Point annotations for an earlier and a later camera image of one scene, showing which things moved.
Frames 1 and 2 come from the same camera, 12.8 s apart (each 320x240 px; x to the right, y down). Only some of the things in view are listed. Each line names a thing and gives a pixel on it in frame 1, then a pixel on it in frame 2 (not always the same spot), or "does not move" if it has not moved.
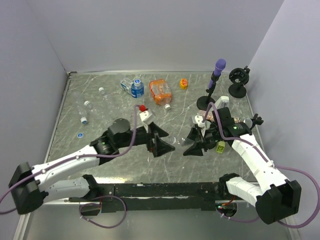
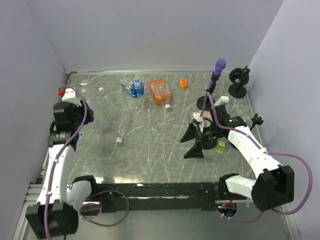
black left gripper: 159,147 to 89,115
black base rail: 115,197 does not move
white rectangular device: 223,101 does not move
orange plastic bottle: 161,92 does not move
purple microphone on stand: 203,102 does not move
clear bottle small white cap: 176,140 to 84,87
